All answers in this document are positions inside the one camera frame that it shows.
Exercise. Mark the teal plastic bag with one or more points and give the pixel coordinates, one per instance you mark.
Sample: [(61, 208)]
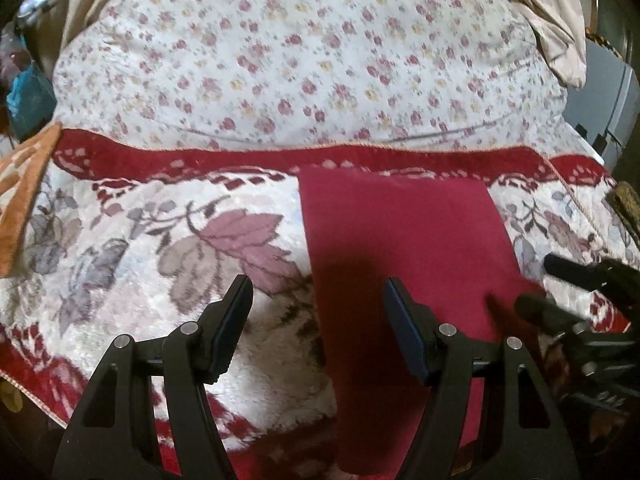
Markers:
[(27, 95)]

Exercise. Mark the orange patterned cloth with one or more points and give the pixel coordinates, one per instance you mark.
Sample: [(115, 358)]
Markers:
[(25, 185)]

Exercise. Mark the beige cloth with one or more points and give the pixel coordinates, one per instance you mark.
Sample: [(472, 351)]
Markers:
[(550, 20)]

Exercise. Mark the dark red cloth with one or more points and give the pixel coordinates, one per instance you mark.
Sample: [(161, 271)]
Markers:
[(400, 230)]

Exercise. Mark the white appliance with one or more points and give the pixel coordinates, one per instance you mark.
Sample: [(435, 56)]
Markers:
[(612, 100)]

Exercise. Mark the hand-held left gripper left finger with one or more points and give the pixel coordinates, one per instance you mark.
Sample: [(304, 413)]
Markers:
[(232, 320)]

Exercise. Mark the white floral pillow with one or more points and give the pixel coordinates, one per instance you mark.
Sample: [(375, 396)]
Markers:
[(300, 60)]

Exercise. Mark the red and white leaf blanket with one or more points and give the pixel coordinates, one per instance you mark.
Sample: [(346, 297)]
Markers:
[(150, 285)]

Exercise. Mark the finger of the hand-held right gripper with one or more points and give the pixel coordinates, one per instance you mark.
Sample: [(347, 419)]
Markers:
[(545, 310), (575, 270)]

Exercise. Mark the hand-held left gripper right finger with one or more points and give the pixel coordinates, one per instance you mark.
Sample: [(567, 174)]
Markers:
[(402, 330)]

